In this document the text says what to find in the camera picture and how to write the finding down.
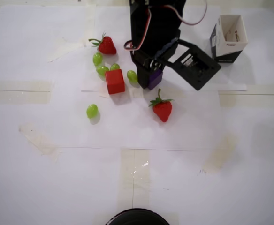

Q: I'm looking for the black gripper camera mount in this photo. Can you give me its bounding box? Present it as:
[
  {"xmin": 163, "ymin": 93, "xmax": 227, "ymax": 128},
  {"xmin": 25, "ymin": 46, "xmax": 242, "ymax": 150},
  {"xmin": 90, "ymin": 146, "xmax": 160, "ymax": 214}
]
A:
[{"xmin": 154, "ymin": 38, "xmax": 222, "ymax": 91}]

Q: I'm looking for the red strawberry with thin leaves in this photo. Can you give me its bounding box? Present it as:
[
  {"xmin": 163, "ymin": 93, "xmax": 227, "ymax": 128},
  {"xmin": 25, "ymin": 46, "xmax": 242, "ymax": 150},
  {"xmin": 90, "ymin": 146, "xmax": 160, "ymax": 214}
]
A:
[{"xmin": 88, "ymin": 31, "xmax": 117, "ymax": 55}]

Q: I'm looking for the red strawberry with long stem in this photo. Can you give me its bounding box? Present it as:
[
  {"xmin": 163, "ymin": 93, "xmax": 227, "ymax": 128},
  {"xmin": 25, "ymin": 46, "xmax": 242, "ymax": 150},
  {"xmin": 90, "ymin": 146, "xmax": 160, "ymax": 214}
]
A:
[{"xmin": 148, "ymin": 88, "xmax": 175, "ymax": 123}]

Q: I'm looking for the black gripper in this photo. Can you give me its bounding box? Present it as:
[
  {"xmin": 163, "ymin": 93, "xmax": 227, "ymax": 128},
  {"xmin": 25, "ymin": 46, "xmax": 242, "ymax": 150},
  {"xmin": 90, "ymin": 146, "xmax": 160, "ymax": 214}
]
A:
[{"xmin": 130, "ymin": 37, "xmax": 180, "ymax": 89}]

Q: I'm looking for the red wooden cube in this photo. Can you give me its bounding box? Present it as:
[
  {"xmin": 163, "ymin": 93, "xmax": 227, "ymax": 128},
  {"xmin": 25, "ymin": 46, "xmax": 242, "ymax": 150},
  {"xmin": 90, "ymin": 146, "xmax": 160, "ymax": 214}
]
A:
[{"xmin": 104, "ymin": 69, "xmax": 125, "ymax": 95}]

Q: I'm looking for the purple wooden cube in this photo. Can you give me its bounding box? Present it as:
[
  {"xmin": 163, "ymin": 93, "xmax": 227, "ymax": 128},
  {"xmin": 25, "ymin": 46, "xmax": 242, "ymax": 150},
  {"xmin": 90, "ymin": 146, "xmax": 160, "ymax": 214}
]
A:
[{"xmin": 148, "ymin": 69, "xmax": 164, "ymax": 91}]

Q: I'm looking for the red white black servo cable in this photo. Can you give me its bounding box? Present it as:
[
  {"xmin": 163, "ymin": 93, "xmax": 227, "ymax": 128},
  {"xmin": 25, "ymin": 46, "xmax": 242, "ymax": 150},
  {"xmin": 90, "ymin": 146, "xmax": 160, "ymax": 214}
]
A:
[
  {"xmin": 174, "ymin": 0, "xmax": 208, "ymax": 26},
  {"xmin": 123, "ymin": 6, "xmax": 154, "ymax": 51}
]

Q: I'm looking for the black round stand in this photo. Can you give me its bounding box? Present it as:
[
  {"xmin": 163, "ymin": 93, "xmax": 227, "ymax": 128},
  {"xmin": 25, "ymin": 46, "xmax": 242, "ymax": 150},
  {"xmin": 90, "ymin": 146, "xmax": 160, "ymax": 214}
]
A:
[{"xmin": 106, "ymin": 208, "xmax": 170, "ymax": 225}]

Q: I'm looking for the white and black carton box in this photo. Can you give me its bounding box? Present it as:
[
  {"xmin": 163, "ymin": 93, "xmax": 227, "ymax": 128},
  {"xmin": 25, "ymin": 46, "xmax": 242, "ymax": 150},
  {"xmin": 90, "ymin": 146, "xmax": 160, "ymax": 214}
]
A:
[{"xmin": 209, "ymin": 15, "xmax": 249, "ymax": 64}]

